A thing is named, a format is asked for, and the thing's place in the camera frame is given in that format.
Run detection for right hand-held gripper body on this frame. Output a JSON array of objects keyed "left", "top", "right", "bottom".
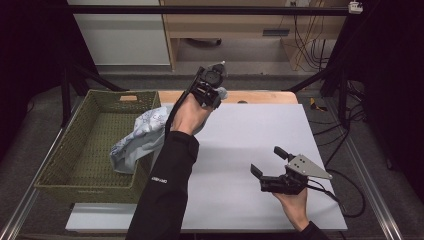
[{"left": 259, "top": 153, "right": 334, "bottom": 196}]

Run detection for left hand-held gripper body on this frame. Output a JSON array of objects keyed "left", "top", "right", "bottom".
[{"left": 165, "top": 61, "right": 229, "bottom": 138}]

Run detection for light blue patterned cloth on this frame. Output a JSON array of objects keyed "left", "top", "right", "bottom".
[{"left": 109, "top": 87, "right": 230, "bottom": 175}]

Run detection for green woven basket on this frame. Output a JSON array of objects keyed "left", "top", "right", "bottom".
[{"left": 34, "top": 89, "right": 163, "bottom": 205}]

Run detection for person's right hand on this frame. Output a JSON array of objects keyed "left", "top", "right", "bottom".
[{"left": 272, "top": 187, "right": 311, "bottom": 233}]

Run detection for person's left hand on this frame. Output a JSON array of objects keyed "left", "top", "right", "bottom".
[{"left": 170, "top": 94, "right": 214, "bottom": 136}]

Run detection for white table mat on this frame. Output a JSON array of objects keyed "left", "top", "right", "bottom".
[{"left": 65, "top": 102, "right": 349, "bottom": 233}]

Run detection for yellow and black tool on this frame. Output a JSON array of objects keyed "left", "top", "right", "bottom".
[{"left": 309, "top": 97, "right": 328, "bottom": 113}]

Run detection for wooden desk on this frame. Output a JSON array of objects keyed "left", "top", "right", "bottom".
[{"left": 159, "top": 0, "right": 352, "bottom": 72}]

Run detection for black stand leg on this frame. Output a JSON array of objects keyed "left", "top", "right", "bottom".
[
  {"left": 282, "top": 61, "right": 352, "bottom": 131},
  {"left": 60, "top": 61, "right": 130, "bottom": 128}
]

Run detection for white cabinet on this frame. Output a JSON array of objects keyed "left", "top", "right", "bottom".
[{"left": 66, "top": 0, "right": 171, "bottom": 66}]

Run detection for white clamp device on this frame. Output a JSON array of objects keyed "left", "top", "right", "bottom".
[{"left": 347, "top": 1, "right": 364, "bottom": 15}]

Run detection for black floor cables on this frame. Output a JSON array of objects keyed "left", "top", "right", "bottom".
[{"left": 308, "top": 79, "right": 368, "bottom": 168}]

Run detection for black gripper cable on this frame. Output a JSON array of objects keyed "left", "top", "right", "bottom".
[{"left": 305, "top": 168, "right": 367, "bottom": 219}]

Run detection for black metal frame bar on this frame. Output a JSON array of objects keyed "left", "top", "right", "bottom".
[{"left": 66, "top": 4, "right": 355, "bottom": 17}]

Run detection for aluminium rail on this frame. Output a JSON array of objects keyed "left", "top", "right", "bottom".
[
  {"left": 342, "top": 131, "right": 405, "bottom": 240},
  {"left": 0, "top": 128, "right": 67, "bottom": 240}
]

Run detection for bundle of desk cables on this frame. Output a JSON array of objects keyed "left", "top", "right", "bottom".
[{"left": 289, "top": 0, "right": 332, "bottom": 72}]

